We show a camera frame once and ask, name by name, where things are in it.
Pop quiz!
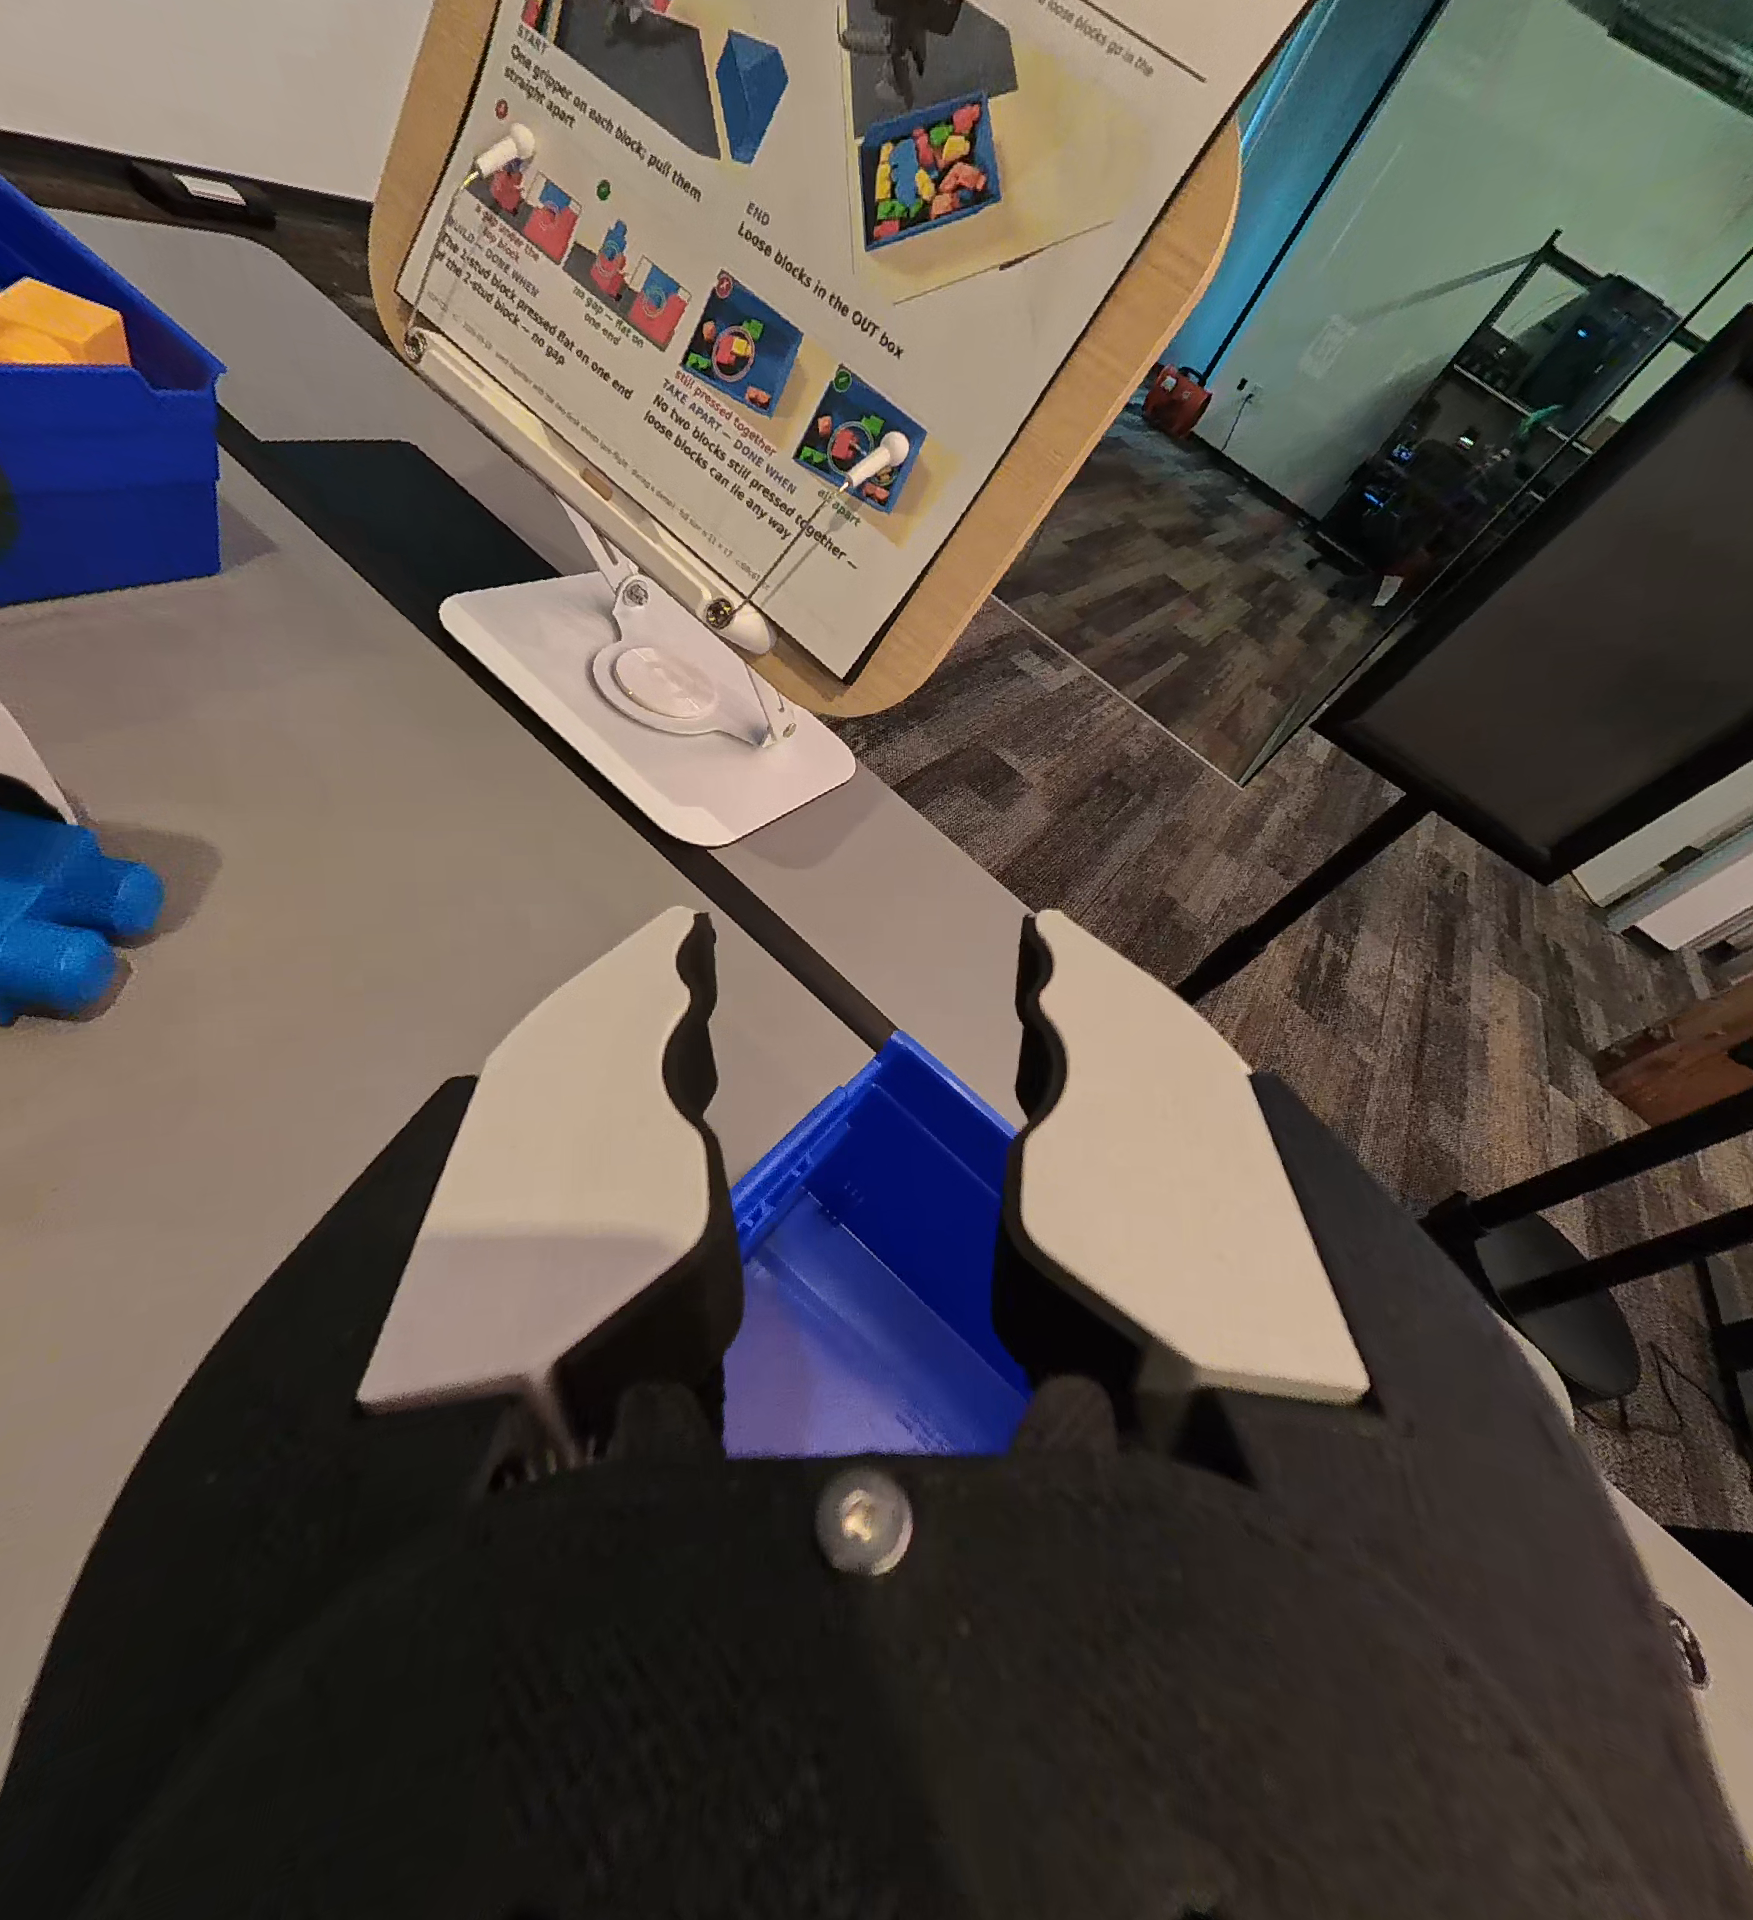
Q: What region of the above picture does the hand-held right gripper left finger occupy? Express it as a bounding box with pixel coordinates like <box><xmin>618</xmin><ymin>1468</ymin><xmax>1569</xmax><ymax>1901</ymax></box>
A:
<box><xmin>356</xmin><ymin>907</ymin><xmax>749</xmax><ymax>1407</ymax></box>

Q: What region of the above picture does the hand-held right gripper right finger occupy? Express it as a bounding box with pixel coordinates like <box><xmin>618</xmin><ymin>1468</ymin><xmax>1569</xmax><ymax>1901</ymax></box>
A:
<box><xmin>998</xmin><ymin>907</ymin><xmax>1372</xmax><ymax>1407</ymax></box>

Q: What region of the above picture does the blue two-stud block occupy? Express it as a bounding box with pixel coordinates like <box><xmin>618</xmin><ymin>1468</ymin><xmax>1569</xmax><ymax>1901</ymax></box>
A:
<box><xmin>0</xmin><ymin>798</ymin><xmax>160</xmax><ymax>1027</ymax></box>

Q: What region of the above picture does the blue plastic bin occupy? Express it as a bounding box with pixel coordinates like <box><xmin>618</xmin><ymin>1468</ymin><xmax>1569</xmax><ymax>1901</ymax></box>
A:
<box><xmin>0</xmin><ymin>107</ymin><xmax>226</xmax><ymax>615</ymax></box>

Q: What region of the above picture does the heap of toy blocks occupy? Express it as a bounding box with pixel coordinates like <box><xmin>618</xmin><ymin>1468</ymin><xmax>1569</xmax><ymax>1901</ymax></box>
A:
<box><xmin>0</xmin><ymin>241</ymin><xmax>136</xmax><ymax>367</ymax></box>

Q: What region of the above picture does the plain blue object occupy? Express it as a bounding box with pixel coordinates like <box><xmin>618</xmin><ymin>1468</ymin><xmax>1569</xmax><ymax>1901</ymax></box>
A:
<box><xmin>727</xmin><ymin>1034</ymin><xmax>1036</xmax><ymax>1459</ymax></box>

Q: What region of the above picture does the small black floor device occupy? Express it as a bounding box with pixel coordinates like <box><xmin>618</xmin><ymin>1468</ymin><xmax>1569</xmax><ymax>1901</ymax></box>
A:
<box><xmin>136</xmin><ymin>166</ymin><xmax>284</xmax><ymax>231</ymax></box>

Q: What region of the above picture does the black mat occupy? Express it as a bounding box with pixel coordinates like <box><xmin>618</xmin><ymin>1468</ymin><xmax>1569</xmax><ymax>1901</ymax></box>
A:
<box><xmin>215</xmin><ymin>437</ymin><xmax>559</xmax><ymax>636</ymax></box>

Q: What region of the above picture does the white stand base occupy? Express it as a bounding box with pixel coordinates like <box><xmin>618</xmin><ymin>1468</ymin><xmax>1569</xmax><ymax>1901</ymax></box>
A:
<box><xmin>433</xmin><ymin>495</ymin><xmax>857</xmax><ymax>846</ymax></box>

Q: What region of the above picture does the black equipment rack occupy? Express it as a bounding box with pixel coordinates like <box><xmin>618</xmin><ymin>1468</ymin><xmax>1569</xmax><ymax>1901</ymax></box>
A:
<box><xmin>1319</xmin><ymin>231</ymin><xmax>1698</xmax><ymax>606</ymax></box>

